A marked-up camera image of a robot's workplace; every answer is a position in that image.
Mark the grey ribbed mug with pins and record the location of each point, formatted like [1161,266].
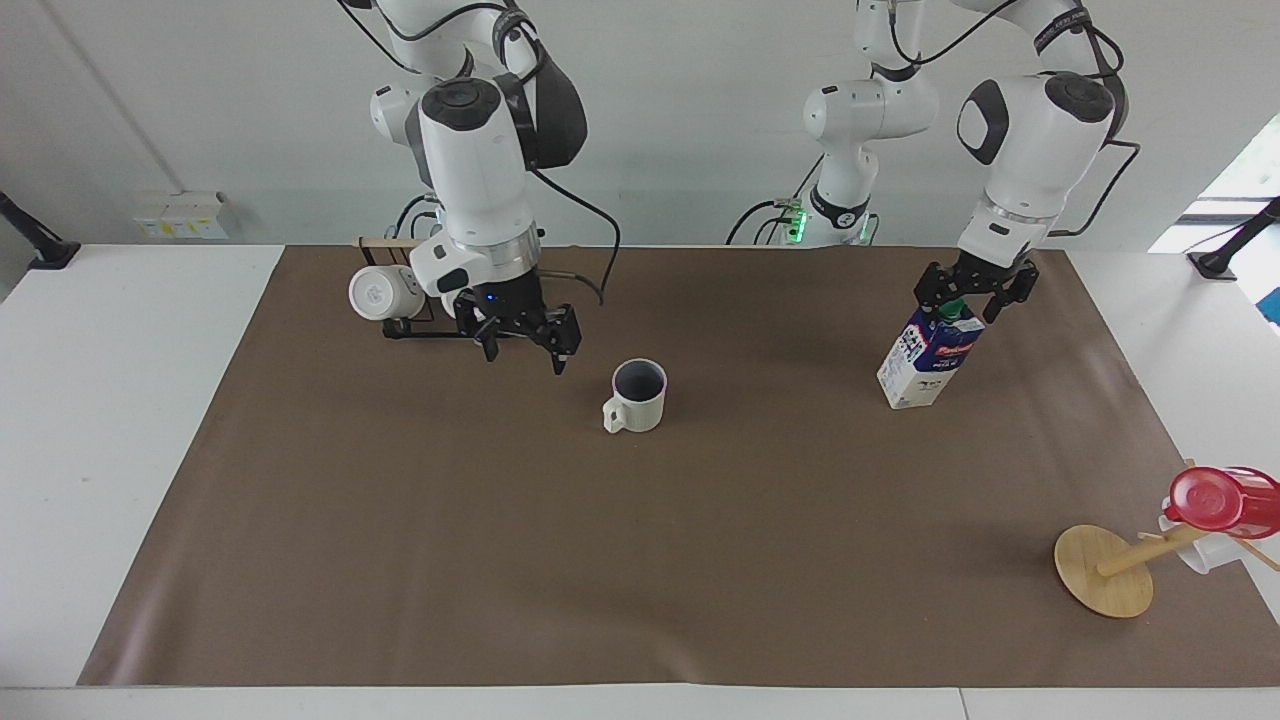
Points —
[640,408]

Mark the white mug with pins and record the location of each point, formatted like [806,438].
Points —
[380,293]

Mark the white wall socket box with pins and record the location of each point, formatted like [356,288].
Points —
[180,217]

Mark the red cup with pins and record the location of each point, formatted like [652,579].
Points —
[1215,500]

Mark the wooden mug tree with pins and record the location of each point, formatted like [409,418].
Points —
[1100,570]

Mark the blue and white milk carton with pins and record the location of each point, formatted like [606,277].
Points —
[930,360]

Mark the black stand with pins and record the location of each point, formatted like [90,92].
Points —
[1225,255]
[40,245]

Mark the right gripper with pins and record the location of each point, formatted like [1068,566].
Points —
[510,300]

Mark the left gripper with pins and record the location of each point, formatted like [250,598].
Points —
[982,275]

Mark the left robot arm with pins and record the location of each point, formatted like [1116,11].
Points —
[1040,140]

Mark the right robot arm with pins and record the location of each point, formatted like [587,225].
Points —
[475,170]

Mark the white cup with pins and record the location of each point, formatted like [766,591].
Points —
[1205,555]

